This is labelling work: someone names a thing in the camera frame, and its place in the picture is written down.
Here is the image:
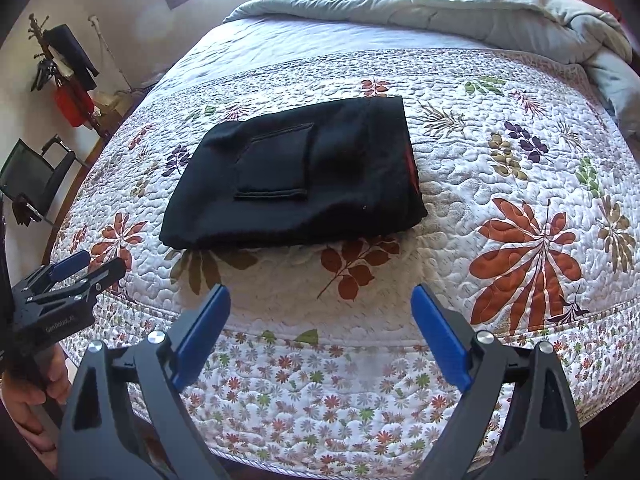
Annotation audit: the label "grey duvet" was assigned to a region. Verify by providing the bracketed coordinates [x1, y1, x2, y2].
[222, 0, 640, 137]

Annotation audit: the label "white stick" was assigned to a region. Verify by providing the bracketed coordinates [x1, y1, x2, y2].
[88, 14, 135, 92]

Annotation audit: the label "wooden coat rack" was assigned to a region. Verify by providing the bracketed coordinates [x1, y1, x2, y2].
[27, 13, 115, 140]

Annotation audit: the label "black office chair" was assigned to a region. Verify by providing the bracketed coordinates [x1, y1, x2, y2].
[0, 134, 92, 227]

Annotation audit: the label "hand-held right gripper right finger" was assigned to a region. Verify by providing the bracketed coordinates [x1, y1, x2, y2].
[410, 283, 586, 480]

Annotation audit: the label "cream bag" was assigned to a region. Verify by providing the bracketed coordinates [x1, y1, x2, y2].
[94, 89, 135, 128]

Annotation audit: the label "red bag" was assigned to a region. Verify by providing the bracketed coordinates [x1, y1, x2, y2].
[53, 79, 97, 129]

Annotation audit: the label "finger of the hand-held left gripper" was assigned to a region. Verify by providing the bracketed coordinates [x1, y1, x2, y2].
[27, 251, 92, 288]
[27, 258, 127, 307]

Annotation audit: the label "person's left hand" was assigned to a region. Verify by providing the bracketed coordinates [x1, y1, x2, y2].
[0, 345, 72, 457]

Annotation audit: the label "black pants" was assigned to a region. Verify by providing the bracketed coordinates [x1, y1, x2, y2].
[159, 95, 429, 252]

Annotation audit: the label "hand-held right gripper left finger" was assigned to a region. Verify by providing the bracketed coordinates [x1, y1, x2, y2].
[59, 283, 232, 480]

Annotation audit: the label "black jacket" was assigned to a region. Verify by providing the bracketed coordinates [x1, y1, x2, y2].
[42, 23, 99, 92]

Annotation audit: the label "floral quilted bedspread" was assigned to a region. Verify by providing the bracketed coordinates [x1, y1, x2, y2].
[42, 15, 640, 470]

